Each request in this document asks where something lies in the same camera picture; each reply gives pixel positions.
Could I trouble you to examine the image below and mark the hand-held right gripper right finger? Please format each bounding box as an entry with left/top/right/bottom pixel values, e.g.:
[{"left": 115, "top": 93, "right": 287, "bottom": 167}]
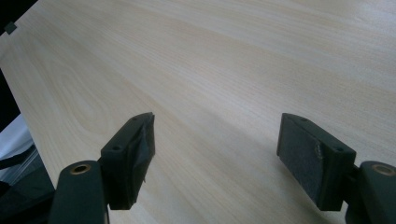
[{"left": 276, "top": 112, "right": 357, "bottom": 212}]

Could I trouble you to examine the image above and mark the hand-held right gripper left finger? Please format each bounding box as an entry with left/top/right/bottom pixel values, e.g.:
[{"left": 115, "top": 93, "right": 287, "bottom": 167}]
[{"left": 100, "top": 112, "right": 156, "bottom": 211}]

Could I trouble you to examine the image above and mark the white sheet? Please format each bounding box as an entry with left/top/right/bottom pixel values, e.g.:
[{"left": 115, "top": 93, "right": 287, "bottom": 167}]
[{"left": 0, "top": 114, "right": 35, "bottom": 161}]

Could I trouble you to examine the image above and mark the small dark square tag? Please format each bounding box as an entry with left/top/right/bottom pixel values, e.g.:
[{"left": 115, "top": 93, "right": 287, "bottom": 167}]
[{"left": 4, "top": 21, "right": 19, "bottom": 35}]

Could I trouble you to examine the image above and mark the black strap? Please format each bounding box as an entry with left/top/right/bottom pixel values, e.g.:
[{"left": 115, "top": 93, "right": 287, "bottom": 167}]
[{"left": 0, "top": 145, "right": 39, "bottom": 171}]

